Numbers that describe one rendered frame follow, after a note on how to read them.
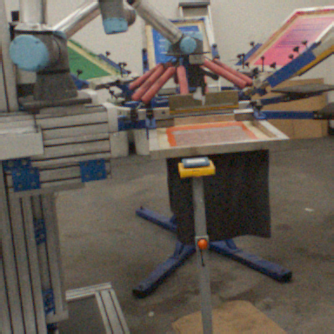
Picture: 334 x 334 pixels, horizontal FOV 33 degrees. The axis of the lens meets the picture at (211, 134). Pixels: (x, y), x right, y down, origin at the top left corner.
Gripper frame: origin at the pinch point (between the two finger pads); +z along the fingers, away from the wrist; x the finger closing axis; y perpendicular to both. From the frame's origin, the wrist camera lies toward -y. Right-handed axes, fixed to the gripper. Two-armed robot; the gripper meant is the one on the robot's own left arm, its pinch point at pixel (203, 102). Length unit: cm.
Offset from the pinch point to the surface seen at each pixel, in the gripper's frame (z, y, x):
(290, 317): 109, -34, 26
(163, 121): 8.1, 20.9, 0.5
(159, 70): -12, 19, -81
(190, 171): 15, 15, 82
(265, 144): 12, -19, 58
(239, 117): 9.3, -18.0, 0.5
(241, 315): 107, -10, 22
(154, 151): 11, 27, 58
